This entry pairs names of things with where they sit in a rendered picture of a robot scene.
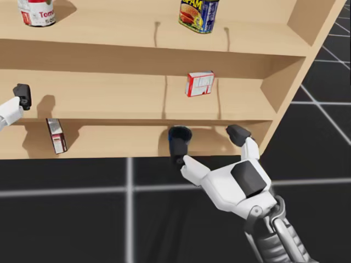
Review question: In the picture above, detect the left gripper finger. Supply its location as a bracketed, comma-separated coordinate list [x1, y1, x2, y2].
[0, 83, 32, 133]

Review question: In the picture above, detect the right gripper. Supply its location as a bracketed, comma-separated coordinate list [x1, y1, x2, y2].
[169, 124, 278, 220]

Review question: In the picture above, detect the red and white can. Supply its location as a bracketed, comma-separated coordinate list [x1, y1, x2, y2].
[17, 0, 57, 28]

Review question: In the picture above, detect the green and blue rectangular can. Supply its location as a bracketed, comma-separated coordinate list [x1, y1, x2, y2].
[178, 0, 220, 35]

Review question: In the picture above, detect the red and white carton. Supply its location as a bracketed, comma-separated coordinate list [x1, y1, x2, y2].
[186, 70, 216, 98]

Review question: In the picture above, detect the pale wooden shelf unit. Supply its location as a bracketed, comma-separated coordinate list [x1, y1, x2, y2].
[0, 0, 349, 160]

